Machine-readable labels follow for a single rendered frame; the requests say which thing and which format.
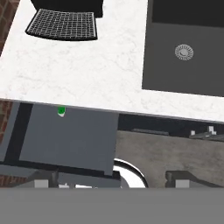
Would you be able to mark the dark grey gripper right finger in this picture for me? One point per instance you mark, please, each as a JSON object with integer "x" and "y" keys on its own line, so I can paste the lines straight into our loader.
{"x": 170, "y": 178}

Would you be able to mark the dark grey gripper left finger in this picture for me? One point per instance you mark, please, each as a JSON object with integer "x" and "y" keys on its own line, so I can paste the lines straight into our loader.
{"x": 54, "y": 178}

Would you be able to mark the grey open drawer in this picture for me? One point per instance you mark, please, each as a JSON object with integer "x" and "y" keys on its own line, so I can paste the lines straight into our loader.
{"x": 70, "y": 140}

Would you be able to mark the white and black round object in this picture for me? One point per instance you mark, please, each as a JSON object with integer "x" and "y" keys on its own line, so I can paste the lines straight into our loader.
{"x": 132, "y": 178}

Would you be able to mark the dark grey sink basin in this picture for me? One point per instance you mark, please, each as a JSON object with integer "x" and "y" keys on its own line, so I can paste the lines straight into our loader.
{"x": 180, "y": 75}

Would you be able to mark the round silver sink drain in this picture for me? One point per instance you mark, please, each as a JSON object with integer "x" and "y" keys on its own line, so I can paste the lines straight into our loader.
{"x": 184, "y": 52}

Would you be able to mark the black coffee machine with grid tray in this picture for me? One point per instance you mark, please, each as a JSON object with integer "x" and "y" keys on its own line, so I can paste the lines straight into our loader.
{"x": 62, "y": 24}

